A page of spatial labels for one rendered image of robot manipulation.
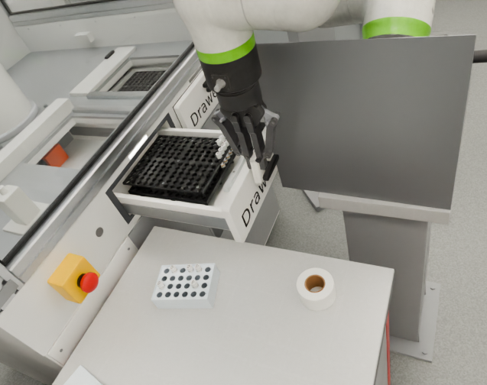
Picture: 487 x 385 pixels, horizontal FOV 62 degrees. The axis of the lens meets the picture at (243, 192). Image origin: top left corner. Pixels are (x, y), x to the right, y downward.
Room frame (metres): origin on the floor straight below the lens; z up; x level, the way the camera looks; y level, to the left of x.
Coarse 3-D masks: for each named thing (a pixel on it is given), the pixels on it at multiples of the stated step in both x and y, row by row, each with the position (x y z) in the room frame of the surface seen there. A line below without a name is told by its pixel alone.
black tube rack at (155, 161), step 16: (160, 144) 0.87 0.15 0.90; (176, 144) 0.84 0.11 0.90; (192, 144) 0.82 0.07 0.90; (144, 160) 0.83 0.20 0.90; (160, 160) 0.80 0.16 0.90; (176, 160) 0.78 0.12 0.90; (192, 160) 0.76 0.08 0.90; (208, 160) 0.74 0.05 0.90; (128, 176) 0.79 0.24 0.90; (144, 176) 0.77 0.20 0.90; (160, 176) 0.74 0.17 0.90; (176, 176) 0.72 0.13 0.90; (192, 176) 0.70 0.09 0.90; (208, 176) 0.72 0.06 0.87; (144, 192) 0.75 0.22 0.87; (160, 192) 0.73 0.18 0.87; (176, 192) 0.70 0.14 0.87; (192, 192) 0.66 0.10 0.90; (208, 192) 0.67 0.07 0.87
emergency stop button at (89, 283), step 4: (92, 272) 0.55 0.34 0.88; (84, 276) 0.54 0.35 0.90; (88, 276) 0.54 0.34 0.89; (92, 276) 0.54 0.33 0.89; (96, 276) 0.55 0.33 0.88; (84, 280) 0.53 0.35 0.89; (88, 280) 0.53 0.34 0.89; (92, 280) 0.53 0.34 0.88; (96, 280) 0.54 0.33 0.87; (80, 284) 0.53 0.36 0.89; (84, 284) 0.52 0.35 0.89; (88, 284) 0.53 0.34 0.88; (92, 284) 0.53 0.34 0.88; (96, 284) 0.54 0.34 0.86; (84, 288) 0.52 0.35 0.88; (88, 288) 0.52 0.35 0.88; (92, 288) 0.53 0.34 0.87; (88, 292) 0.52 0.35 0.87
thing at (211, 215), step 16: (160, 128) 0.95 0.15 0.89; (176, 128) 0.92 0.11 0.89; (208, 144) 0.86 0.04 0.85; (224, 176) 0.74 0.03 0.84; (128, 192) 0.81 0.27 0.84; (224, 192) 0.69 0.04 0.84; (128, 208) 0.73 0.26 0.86; (144, 208) 0.69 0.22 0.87; (160, 208) 0.67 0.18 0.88; (176, 208) 0.64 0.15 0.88; (192, 208) 0.61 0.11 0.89; (208, 208) 0.60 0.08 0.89; (208, 224) 0.60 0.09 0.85; (224, 224) 0.57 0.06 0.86
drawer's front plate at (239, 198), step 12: (264, 132) 0.72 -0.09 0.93; (276, 168) 0.71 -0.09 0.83; (240, 180) 0.60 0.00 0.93; (252, 180) 0.62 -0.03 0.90; (264, 180) 0.65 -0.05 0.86; (240, 192) 0.58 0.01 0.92; (252, 192) 0.61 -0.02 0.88; (264, 192) 0.64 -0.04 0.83; (228, 204) 0.55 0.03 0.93; (240, 204) 0.57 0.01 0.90; (252, 204) 0.60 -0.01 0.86; (228, 216) 0.54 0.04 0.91; (240, 216) 0.56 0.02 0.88; (252, 216) 0.59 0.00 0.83; (240, 228) 0.54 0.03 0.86; (240, 240) 0.54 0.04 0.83
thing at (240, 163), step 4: (240, 160) 0.76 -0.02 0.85; (244, 160) 0.76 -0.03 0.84; (236, 164) 0.75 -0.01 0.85; (240, 164) 0.75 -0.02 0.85; (236, 168) 0.74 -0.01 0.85; (240, 168) 0.74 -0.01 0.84; (232, 172) 0.73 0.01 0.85; (236, 172) 0.72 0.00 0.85; (232, 176) 0.71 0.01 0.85; (236, 176) 0.72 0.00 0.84; (228, 180) 0.71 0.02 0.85; (232, 180) 0.70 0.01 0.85; (228, 184) 0.69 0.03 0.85; (232, 184) 0.70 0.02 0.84; (224, 188) 0.69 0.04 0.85; (228, 188) 0.68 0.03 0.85
